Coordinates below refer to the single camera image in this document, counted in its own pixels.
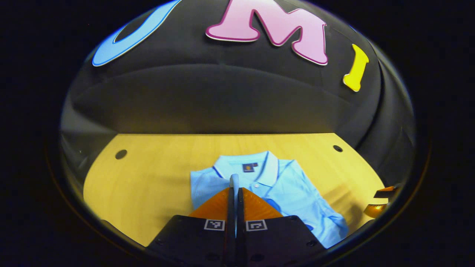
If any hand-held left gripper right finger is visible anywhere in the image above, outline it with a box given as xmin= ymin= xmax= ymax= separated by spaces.
xmin=237 ymin=187 xmax=328 ymax=267

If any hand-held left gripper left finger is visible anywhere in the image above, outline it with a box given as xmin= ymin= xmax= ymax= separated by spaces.
xmin=147 ymin=187 xmax=236 ymax=267

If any light blue polo T-shirt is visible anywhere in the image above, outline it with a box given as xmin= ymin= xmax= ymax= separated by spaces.
xmin=190 ymin=151 xmax=350 ymax=249

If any black backdrop cloth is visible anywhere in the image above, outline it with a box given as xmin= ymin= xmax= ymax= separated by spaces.
xmin=59 ymin=0 xmax=417 ymax=178

